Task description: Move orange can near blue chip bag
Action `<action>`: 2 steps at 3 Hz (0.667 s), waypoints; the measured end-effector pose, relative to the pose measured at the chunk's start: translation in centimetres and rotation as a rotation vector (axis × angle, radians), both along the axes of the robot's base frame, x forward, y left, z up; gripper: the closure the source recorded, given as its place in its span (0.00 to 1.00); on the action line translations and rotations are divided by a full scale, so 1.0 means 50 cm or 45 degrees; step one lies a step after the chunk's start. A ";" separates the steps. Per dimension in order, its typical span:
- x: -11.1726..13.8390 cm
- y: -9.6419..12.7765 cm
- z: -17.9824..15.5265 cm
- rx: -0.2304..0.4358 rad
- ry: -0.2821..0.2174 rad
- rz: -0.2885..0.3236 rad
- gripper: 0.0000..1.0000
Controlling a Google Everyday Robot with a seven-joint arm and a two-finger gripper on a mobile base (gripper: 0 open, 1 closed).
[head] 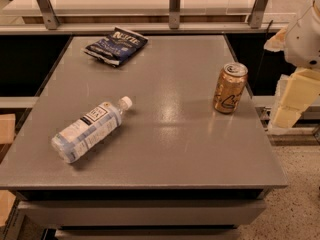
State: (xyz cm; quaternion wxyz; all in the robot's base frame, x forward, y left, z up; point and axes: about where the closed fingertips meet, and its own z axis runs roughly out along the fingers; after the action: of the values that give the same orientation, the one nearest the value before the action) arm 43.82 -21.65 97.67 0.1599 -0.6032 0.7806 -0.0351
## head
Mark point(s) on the orange soda can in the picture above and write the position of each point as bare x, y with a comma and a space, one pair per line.
230, 85

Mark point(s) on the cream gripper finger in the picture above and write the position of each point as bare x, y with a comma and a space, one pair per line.
294, 95
277, 42

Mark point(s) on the grey drawer front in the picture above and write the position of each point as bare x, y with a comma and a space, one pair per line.
142, 212

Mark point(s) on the wooden box at left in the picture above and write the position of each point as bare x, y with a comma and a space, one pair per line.
7, 128

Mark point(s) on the right metal bracket post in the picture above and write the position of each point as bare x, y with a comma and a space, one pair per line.
257, 13

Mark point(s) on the blue chip bag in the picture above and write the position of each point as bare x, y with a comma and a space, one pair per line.
117, 47

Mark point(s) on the left metal bracket post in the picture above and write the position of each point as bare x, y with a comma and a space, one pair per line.
50, 19

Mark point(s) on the metal bracket post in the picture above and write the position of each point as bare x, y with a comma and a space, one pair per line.
174, 14
50, 19
257, 13

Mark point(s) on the middle metal bracket post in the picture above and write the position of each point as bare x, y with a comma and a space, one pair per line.
174, 14

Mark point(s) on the clear plastic water bottle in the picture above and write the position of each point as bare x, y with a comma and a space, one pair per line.
78, 138

